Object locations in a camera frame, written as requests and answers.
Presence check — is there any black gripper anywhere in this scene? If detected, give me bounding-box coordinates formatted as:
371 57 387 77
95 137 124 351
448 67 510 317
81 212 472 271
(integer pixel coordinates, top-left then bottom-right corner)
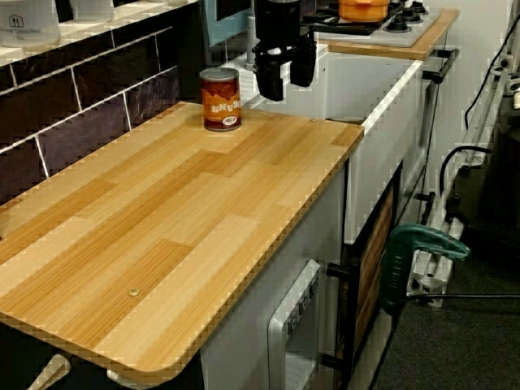
251 0 319 102

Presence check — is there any white toy sink basin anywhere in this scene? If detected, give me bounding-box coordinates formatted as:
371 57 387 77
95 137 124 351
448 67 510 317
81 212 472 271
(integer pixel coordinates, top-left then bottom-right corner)
227 41 426 245

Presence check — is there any grey toy faucet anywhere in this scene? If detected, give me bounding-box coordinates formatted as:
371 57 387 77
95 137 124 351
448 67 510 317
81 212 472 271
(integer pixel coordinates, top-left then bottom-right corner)
245 39 258 71

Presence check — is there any brown beans can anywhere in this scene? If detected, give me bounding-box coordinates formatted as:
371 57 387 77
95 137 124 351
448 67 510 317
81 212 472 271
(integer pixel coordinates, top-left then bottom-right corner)
199 67 242 132

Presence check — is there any teal toy microwave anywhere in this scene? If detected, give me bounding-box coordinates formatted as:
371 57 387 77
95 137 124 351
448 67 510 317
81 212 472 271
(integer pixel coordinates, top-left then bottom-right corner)
201 0 255 48

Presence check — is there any orange toy pot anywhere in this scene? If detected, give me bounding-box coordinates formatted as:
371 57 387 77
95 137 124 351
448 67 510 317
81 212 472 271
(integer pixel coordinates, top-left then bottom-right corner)
337 0 392 24

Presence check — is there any toy stove top with burners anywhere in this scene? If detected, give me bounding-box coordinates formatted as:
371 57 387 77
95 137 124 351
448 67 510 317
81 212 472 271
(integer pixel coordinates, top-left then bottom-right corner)
301 0 442 48

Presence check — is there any plain white container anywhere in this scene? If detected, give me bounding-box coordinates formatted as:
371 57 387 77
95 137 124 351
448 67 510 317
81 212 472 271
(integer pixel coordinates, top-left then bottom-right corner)
68 0 117 22

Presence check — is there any wooden slat crate drawer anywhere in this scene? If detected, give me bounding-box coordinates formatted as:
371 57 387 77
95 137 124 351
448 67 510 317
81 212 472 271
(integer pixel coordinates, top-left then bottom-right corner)
344 160 404 379

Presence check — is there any white toy dishwasher door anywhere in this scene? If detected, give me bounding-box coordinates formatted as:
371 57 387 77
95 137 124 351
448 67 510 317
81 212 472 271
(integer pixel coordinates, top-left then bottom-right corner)
266 258 323 390

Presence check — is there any white printed container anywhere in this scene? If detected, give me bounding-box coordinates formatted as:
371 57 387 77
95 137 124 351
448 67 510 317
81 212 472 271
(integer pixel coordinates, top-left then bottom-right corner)
0 0 63 48

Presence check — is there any black oven handle bar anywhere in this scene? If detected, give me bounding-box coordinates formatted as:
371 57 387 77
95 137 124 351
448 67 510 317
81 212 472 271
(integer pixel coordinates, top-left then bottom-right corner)
421 48 461 85

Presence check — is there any thick black cable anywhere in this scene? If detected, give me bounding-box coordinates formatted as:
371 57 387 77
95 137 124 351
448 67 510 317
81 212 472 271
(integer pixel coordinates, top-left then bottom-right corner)
440 145 494 197

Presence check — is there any thin black cable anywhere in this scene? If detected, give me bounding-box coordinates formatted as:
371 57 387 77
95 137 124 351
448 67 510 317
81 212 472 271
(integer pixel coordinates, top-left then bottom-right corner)
464 38 514 132

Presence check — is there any aluminium frame rail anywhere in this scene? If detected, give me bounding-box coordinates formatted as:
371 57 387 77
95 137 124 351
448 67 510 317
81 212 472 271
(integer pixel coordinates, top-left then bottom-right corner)
405 36 520 309

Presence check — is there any black drawer handle bar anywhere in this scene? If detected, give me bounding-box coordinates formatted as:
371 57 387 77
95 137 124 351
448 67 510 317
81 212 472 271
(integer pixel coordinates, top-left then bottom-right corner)
326 243 360 379

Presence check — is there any white cabinet handle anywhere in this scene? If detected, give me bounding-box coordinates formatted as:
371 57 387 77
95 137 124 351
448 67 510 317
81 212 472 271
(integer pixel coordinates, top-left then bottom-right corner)
26 353 72 390
106 366 137 385

